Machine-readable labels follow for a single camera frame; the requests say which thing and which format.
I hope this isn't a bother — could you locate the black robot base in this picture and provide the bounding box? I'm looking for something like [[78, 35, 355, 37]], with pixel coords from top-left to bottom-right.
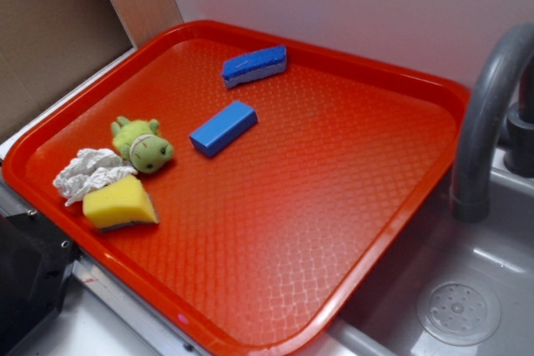
[[1, 211, 78, 355]]

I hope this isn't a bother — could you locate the green plush animal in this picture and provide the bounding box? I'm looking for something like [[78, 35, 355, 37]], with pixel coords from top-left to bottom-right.
[[111, 116, 174, 173]]

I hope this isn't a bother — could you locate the blue rectangular block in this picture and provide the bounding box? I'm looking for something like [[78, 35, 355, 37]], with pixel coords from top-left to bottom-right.
[[189, 101, 259, 158]]

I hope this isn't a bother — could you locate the red plastic tray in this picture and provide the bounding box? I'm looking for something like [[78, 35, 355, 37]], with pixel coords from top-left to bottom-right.
[[3, 21, 469, 355]]

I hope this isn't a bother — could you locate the blue and white sponge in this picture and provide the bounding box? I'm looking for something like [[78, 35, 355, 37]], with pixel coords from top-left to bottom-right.
[[221, 45, 287, 89]]

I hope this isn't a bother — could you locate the yellow sponge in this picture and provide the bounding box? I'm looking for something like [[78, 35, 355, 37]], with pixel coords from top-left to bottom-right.
[[83, 175, 159, 231]]

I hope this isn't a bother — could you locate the crumpled white cloth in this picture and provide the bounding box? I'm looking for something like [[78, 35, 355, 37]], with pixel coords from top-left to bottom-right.
[[53, 148, 138, 207]]

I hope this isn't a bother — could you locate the grey plastic sink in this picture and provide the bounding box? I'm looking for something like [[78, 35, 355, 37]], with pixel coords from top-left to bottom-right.
[[327, 146, 533, 355]]

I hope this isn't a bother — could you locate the sink drain strainer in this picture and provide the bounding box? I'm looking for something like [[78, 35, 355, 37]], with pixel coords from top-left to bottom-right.
[[416, 279, 501, 347]]

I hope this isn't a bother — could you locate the brown cardboard panel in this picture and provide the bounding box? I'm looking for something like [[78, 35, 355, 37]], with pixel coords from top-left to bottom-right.
[[0, 0, 139, 144]]

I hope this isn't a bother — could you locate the grey curved faucet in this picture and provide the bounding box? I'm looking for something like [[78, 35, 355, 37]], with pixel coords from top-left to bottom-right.
[[450, 23, 533, 223]]

